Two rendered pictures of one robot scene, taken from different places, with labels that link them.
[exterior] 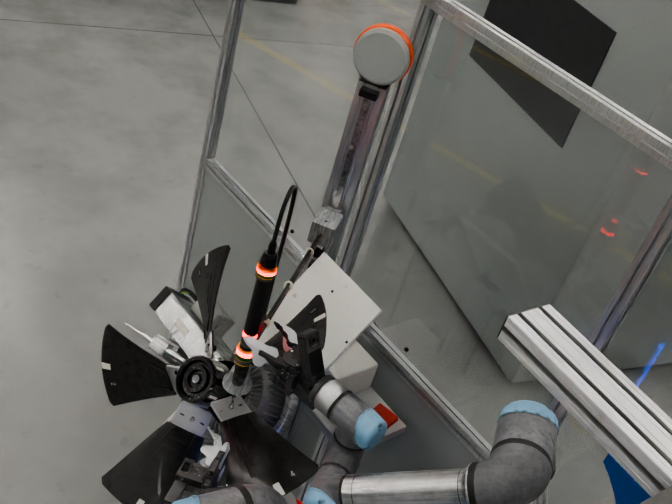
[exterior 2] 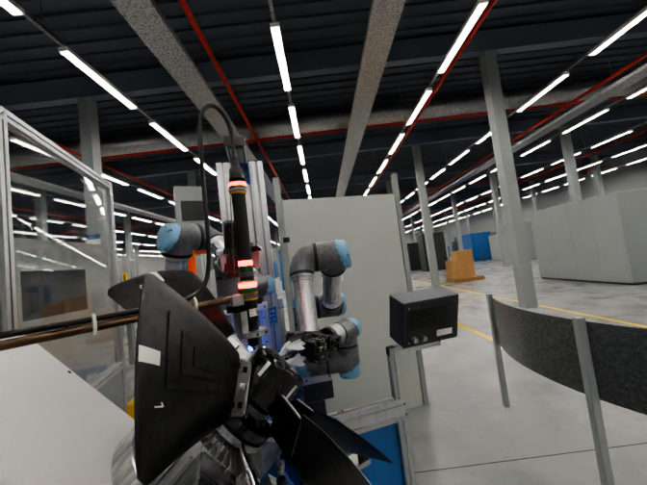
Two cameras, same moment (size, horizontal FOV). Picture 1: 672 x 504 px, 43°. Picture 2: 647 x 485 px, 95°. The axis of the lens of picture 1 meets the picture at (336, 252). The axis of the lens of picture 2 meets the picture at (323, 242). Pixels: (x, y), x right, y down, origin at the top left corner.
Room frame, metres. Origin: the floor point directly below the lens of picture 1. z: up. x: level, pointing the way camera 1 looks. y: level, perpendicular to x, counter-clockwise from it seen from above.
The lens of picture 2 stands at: (1.95, 0.66, 1.42)
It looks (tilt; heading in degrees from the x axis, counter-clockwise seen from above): 4 degrees up; 211
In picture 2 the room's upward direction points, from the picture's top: 7 degrees counter-clockwise
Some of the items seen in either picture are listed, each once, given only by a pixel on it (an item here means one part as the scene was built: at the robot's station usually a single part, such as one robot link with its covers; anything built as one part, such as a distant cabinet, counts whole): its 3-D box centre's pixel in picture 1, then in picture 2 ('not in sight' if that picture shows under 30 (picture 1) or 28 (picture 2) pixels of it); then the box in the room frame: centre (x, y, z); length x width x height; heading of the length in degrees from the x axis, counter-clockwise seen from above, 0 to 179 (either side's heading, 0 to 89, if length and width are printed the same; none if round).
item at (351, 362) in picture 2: not in sight; (344, 360); (1.04, 0.14, 1.08); 0.11 x 0.08 x 0.11; 126
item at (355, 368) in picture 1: (339, 367); not in sight; (2.00, -0.12, 0.92); 0.17 x 0.16 x 0.11; 138
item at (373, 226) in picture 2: not in sight; (352, 294); (-0.48, -0.56, 1.10); 1.21 x 0.05 x 2.20; 138
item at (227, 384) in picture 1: (242, 367); (246, 315); (1.45, 0.13, 1.32); 0.09 x 0.07 x 0.10; 173
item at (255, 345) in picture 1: (258, 355); (255, 257); (1.36, 0.09, 1.46); 0.09 x 0.03 x 0.06; 79
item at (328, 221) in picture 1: (326, 226); not in sight; (2.06, 0.05, 1.36); 0.10 x 0.07 x 0.08; 173
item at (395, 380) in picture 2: not in sight; (394, 371); (0.80, 0.22, 0.96); 0.03 x 0.03 x 0.20; 48
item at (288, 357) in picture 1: (304, 376); (233, 262); (1.35, -0.01, 1.45); 0.12 x 0.08 x 0.09; 58
